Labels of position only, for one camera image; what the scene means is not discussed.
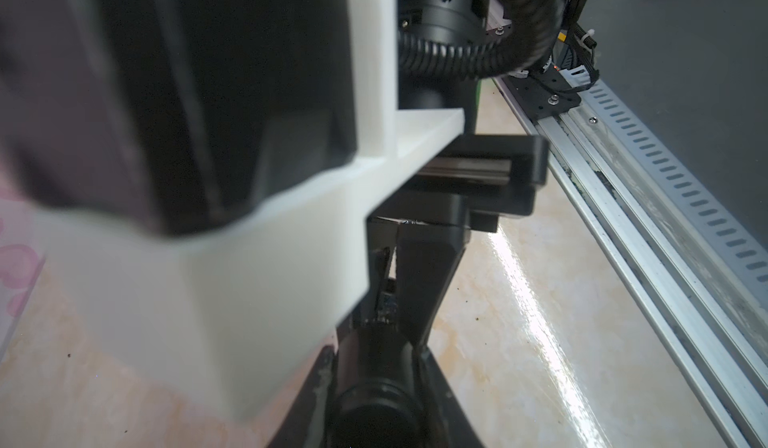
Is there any black long stapler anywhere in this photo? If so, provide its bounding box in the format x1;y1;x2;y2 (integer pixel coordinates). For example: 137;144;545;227
326;323;427;447

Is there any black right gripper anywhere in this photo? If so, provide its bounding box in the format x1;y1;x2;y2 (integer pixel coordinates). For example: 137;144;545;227
336;134;549;346

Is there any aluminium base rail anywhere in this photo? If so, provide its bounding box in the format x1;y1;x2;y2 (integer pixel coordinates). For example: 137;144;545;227
496;78;767;447

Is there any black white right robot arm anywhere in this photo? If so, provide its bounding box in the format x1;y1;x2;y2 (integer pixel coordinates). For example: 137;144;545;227
337;0;563;347

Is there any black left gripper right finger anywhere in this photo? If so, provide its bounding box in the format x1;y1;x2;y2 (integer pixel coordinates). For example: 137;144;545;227
418;348;483;448

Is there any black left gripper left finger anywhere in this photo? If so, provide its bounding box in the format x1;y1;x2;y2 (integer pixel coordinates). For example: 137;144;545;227
269;345;336;448

